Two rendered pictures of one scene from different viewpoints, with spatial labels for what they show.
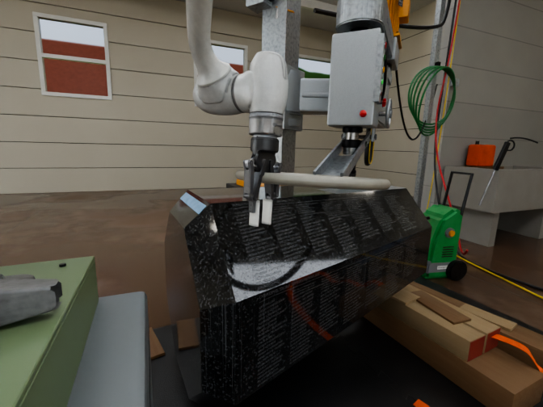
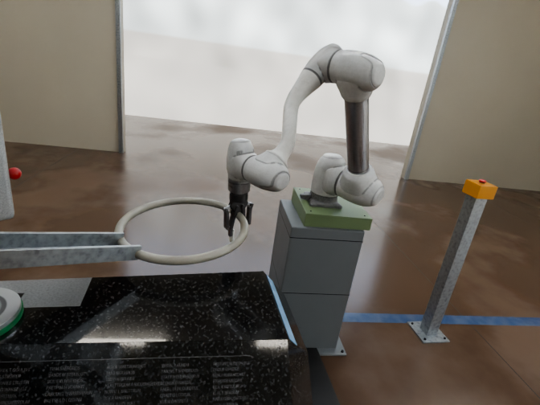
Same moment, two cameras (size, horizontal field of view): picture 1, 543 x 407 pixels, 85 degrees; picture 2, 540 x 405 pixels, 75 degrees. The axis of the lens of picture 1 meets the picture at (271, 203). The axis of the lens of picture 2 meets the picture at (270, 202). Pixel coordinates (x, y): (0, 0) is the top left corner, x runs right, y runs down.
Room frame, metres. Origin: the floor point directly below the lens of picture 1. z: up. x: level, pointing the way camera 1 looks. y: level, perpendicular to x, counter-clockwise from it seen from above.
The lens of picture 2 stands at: (2.07, 0.44, 1.53)
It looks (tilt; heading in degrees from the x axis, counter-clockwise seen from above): 21 degrees down; 193
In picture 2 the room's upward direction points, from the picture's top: 8 degrees clockwise
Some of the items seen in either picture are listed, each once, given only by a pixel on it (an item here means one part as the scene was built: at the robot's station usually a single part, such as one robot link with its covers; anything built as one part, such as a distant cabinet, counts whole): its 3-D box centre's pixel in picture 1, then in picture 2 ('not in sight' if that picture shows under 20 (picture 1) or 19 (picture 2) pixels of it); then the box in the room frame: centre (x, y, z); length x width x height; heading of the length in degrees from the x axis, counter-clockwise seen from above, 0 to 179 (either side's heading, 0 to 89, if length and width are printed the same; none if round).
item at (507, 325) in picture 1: (486, 316); not in sight; (1.52, -1.22, 0.13); 0.25 x 0.10 x 0.01; 36
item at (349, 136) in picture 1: (353, 123); not in sight; (1.57, -0.41, 1.16); 0.12 x 0.09 x 0.30; 155
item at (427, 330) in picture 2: not in sight; (452, 263); (-0.12, 1.16, 0.54); 0.20 x 0.20 x 1.09; 27
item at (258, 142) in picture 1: (263, 155); (238, 201); (0.81, 0.02, 1.01); 0.08 x 0.07 x 0.09; 140
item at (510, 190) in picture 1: (500, 203); not in sight; (3.58, -2.79, 0.43); 1.30 x 0.62 x 0.86; 113
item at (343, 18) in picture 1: (370, 44); not in sight; (1.88, -0.55, 1.63); 0.96 x 0.25 x 0.17; 155
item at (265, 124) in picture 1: (265, 127); (239, 184); (0.81, 0.02, 1.09); 0.09 x 0.09 x 0.06
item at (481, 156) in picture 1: (483, 155); not in sight; (3.73, -2.60, 1.00); 0.50 x 0.22 x 0.33; 113
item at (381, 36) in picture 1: (379, 69); not in sight; (1.45, -0.47, 1.39); 0.08 x 0.03 x 0.28; 155
